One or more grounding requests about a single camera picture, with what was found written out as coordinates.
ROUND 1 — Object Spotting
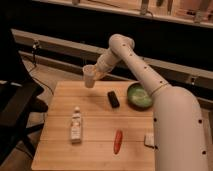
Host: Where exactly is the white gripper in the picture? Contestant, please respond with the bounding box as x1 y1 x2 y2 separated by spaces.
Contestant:
93 54 115 81

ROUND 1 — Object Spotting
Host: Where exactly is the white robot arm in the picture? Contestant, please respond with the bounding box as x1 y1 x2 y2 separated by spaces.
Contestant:
95 34 209 171

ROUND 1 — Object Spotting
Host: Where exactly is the green ceramic bowl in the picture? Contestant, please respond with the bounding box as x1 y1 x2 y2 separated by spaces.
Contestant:
127 83 153 109

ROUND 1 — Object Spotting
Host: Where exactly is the black rectangular remote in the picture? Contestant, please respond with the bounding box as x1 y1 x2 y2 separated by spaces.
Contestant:
107 91 120 108

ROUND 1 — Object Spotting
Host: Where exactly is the white glue bottle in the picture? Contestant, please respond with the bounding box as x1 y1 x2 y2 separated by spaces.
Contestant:
70 106 82 143

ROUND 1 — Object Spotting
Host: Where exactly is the red chili pepper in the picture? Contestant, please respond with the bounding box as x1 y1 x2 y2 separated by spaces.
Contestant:
113 130 123 154

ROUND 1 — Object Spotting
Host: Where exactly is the black office chair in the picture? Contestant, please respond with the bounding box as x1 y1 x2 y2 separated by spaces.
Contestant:
0 17 48 166

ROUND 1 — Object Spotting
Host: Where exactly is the black cable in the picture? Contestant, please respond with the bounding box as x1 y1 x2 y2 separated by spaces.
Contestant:
19 41 55 94

